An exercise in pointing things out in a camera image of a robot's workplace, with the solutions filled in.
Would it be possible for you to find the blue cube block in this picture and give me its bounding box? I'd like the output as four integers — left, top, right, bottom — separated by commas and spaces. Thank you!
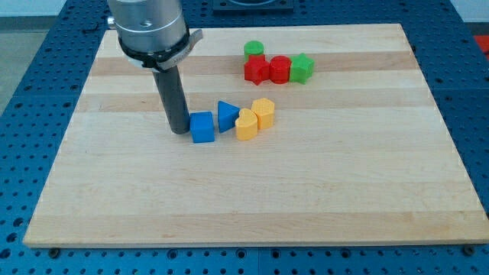
190, 111, 215, 144

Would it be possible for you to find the wooden board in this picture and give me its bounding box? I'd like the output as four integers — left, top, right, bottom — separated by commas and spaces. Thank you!
24, 24, 488, 248

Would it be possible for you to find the red star block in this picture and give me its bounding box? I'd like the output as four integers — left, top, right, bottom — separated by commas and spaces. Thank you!
244, 54, 270, 86

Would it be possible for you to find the blue triangle block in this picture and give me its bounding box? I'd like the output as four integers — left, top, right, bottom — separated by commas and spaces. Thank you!
218, 101, 240, 133

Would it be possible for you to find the green star block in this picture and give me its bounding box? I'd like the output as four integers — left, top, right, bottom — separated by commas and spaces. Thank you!
289, 53, 315, 84

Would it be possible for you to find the green cylinder block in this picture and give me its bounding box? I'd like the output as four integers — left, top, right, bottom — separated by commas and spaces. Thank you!
243, 40, 264, 61

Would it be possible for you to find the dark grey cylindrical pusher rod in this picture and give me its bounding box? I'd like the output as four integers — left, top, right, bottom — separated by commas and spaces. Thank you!
153, 66, 190, 134

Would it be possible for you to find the yellow heart block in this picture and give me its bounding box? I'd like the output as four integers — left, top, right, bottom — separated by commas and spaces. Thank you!
235, 108, 258, 141

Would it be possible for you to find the red cylinder block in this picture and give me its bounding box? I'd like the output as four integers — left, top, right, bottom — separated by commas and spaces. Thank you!
269, 56, 291, 84

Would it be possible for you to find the yellow hexagon block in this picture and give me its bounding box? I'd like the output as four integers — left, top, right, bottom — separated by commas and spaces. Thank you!
251, 98, 275, 130

